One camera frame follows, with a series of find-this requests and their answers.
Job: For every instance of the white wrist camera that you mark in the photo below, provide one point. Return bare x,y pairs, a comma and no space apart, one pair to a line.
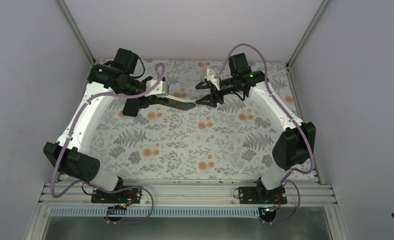
161,90
212,78

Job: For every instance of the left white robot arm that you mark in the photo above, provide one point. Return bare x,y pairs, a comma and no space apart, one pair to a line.
105,82

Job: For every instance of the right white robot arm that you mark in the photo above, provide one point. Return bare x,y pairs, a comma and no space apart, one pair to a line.
296,141

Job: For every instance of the floral patterned table mat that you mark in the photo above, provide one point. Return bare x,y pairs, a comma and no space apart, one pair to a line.
232,141

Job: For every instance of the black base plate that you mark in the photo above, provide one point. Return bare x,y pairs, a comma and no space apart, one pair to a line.
254,195
130,196

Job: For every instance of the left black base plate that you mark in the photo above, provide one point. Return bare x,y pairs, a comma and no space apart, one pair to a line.
130,196

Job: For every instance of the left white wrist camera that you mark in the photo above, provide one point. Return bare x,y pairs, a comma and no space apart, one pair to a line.
161,90

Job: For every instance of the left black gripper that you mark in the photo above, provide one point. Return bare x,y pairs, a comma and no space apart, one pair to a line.
154,100

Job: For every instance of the black phone on table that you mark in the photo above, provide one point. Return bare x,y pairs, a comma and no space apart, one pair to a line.
130,107

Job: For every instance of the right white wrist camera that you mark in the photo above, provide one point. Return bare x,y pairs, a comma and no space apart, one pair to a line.
212,78

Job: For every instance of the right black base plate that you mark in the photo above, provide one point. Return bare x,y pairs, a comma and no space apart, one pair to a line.
254,195

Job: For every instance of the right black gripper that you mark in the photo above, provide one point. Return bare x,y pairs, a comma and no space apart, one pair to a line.
212,98

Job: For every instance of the black phone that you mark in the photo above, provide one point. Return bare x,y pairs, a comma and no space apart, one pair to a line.
180,103
130,107

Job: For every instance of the aluminium rail frame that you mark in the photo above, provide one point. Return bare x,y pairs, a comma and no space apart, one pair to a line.
202,193

